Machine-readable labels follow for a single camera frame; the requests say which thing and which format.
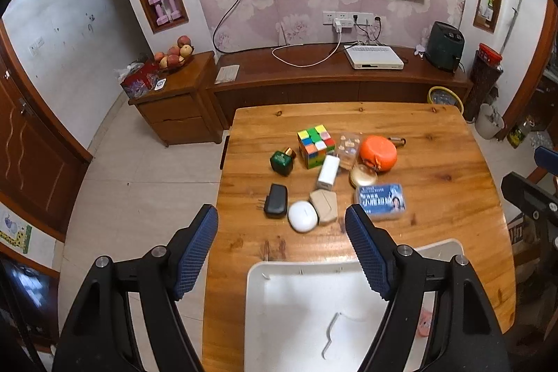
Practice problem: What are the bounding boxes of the sword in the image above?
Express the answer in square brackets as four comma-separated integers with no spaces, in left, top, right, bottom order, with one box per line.
[499,0,524,54]

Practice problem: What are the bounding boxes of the white set-top box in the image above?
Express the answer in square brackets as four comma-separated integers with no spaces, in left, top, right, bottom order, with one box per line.
[344,44,404,71]

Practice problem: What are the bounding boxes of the white power bank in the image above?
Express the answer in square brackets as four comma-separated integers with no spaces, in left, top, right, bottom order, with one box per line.
[316,155,341,190]

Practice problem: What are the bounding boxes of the black charger adapter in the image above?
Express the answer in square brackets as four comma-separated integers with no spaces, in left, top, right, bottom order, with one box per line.
[264,183,288,219]

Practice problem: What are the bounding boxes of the orange round case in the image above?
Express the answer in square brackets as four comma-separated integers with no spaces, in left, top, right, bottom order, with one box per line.
[358,136,397,173]

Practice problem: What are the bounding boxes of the white round case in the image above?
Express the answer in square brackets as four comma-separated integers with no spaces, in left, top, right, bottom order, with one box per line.
[288,200,319,233]

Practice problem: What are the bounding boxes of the white wall outlet strip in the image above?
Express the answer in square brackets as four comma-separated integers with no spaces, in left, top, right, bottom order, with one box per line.
[323,10,376,32]

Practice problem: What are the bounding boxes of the yellow rimmed bin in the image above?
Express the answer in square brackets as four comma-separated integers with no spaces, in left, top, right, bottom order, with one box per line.
[427,85,463,113]

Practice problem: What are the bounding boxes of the cartoon wall sticker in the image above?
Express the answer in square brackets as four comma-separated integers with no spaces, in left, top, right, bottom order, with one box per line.
[0,210,33,255]

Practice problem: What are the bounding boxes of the colourful puzzle cube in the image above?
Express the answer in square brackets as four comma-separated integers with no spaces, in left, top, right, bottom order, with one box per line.
[297,123,336,170]

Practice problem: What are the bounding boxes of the blue printed box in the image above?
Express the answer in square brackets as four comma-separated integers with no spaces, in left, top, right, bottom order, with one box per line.
[355,183,407,222]

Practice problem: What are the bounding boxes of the dark fruit bowl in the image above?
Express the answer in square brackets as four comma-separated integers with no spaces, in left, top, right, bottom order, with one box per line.
[156,56,195,74]

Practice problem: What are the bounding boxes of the gold round compact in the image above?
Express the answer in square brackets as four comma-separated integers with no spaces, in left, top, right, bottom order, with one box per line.
[349,164,378,189]

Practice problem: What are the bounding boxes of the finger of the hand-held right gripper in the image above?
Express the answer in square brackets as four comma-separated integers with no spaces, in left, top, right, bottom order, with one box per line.
[534,145,558,177]
[500,172,558,225]

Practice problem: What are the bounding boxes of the white plastic tray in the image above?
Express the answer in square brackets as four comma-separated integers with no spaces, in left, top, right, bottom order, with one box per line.
[245,238,465,372]

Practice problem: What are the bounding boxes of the white cable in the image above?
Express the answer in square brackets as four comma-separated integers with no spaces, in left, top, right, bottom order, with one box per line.
[272,28,343,68]

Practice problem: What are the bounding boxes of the red tissue box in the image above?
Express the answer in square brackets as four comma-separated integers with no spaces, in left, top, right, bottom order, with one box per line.
[115,62,161,99]

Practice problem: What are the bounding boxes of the black television cable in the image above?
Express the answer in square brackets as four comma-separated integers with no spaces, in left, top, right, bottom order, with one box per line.
[213,0,252,54]

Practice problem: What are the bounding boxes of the clear plastic bag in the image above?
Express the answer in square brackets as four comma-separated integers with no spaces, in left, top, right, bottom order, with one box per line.
[337,132,362,171]

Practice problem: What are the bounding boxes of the pile of peaches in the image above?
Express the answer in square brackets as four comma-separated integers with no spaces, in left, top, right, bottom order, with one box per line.
[153,35,196,68]

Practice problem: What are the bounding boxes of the dark container with red lid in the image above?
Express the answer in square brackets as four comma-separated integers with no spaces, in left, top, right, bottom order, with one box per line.
[464,43,504,122]

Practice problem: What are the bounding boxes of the black outlet cables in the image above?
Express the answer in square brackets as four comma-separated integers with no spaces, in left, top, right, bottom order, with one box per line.
[354,15,385,47]

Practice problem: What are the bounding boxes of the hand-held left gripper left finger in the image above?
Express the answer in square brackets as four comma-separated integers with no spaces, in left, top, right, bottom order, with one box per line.
[51,204,219,372]

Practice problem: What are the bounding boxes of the white bucket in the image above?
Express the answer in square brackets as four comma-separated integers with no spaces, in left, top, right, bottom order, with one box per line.
[474,103,505,139]

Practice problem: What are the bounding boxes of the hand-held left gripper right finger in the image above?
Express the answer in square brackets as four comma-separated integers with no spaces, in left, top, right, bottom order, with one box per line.
[344,204,511,372]

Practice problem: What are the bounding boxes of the green perfume bottle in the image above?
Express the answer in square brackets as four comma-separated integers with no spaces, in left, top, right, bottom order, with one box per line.
[270,146,297,176]

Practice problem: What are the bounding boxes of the printed cardboard box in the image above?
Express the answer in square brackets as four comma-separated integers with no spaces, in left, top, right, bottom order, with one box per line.
[507,214,538,256]

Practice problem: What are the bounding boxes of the wooden side cabinet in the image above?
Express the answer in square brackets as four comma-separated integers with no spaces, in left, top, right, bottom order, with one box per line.
[128,51,225,148]

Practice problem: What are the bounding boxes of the beige hexagonal box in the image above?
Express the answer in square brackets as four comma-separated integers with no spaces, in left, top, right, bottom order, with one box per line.
[309,189,338,225]

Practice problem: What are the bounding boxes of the long wooden television cabinet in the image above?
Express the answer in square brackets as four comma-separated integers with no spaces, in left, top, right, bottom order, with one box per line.
[206,44,474,129]

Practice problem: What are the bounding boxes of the white flat pad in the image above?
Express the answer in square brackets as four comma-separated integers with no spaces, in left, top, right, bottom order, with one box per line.
[213,64,240,84]

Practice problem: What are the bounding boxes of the wooden door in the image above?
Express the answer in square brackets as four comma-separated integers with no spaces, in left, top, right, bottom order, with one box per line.
[0,19,93,242]

